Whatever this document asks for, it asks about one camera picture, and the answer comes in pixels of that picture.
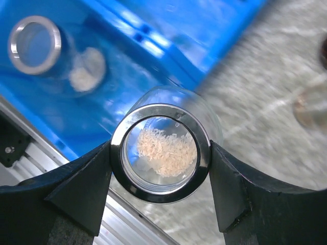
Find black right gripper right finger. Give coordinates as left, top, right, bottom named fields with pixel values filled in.
left=209, top=143, right=326, bottom=244

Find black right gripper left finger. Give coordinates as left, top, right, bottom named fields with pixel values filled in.
left=1, top=142, right=112, bottom=244

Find black knob-lid glass jar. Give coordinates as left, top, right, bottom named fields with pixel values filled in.
left=292, top=81, right=326, bottom=133

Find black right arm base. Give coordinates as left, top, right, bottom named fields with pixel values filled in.
left=0, top=112, right=31, bottom=167

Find blue three-compartment plastic bin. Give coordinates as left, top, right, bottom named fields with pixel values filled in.
left=1, top=1, right=265, bottom=160

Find red-lid sauce jar left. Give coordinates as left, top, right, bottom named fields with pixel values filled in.
left=319, top=38, right=327, bottom=68

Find large silver-lid glass jar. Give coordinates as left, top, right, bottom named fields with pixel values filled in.
left=110, top=86, right=223, bottom=204

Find aluminium mounting rail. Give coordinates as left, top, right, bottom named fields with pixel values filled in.
left=1, top=99, right=175, bottom=244

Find small silver-lid glass jar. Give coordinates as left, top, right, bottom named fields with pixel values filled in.
left=8, top=15, right=107, bottom=97

